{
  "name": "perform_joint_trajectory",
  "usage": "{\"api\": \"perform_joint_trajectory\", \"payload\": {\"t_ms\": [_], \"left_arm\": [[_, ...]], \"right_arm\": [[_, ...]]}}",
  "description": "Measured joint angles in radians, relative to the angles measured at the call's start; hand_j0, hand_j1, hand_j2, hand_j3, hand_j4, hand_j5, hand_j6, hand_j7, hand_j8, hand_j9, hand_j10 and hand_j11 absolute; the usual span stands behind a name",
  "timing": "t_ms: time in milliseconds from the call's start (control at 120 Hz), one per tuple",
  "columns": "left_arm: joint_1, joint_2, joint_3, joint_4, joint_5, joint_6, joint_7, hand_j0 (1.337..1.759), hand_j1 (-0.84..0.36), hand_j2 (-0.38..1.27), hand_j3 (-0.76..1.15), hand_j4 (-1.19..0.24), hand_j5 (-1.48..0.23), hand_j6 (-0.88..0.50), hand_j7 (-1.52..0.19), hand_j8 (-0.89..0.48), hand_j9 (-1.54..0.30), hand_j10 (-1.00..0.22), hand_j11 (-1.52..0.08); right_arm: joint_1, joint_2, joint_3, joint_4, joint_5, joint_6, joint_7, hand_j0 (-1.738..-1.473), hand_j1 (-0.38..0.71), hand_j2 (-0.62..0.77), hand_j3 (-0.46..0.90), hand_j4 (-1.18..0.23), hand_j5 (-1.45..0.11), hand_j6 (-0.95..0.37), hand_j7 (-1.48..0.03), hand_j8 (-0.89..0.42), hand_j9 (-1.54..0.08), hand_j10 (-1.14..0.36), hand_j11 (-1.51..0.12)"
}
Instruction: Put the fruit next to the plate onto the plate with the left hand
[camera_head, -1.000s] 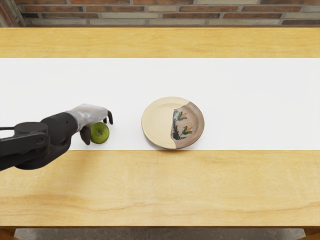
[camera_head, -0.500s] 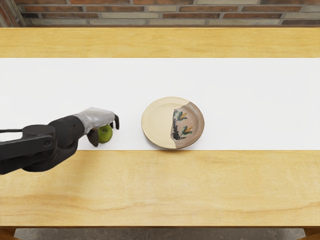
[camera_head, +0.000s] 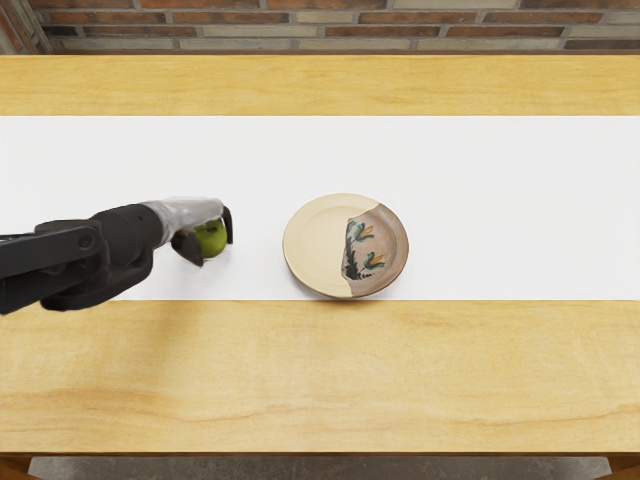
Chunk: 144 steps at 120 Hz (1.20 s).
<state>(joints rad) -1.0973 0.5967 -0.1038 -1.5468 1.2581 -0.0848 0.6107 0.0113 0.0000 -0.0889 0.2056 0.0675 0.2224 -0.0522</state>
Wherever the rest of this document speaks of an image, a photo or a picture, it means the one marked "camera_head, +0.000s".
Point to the cream plate with printed pattern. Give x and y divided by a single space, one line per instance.
330 247

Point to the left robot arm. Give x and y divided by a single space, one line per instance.
85 250

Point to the green apple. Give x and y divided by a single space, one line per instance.
212 240

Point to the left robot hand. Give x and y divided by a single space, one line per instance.
187 212

